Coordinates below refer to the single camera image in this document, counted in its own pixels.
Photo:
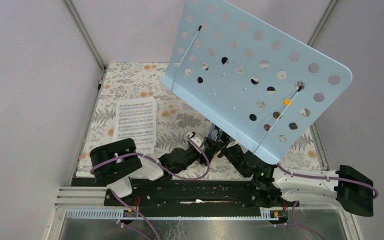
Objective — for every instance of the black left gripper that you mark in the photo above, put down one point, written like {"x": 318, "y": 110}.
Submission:
{"x": 200, "y": 158}

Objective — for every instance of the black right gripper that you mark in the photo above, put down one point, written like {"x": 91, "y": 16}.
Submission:
{"x": 223, "y": 151}

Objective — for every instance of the light blue music stand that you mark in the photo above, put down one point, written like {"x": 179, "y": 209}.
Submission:
{"x": 261, "y": 86}

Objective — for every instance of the sheet music page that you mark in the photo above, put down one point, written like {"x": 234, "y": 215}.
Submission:
{"x": 136, "y": 119}

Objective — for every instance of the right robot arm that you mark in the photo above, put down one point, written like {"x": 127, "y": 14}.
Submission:
{"x": 345, "y": 187}

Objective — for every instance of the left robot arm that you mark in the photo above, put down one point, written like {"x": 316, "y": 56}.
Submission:
{"x": 114, "y": 164}

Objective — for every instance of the floral patterned tablecloth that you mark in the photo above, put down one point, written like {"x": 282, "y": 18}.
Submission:
{"x": 174, "y": 119}

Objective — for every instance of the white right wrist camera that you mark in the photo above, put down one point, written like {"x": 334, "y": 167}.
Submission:
{"x": 231, "y": 144}

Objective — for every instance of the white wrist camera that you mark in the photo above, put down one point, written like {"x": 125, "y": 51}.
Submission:
{"x": 231, "y": 144}
{"x": 195, "y": 138}

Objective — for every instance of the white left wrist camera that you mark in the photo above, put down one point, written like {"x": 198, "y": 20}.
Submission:
{"x": 195, "y": 138}

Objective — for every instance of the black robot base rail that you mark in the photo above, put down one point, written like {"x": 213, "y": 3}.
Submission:
{"x": 202, "y": 198}

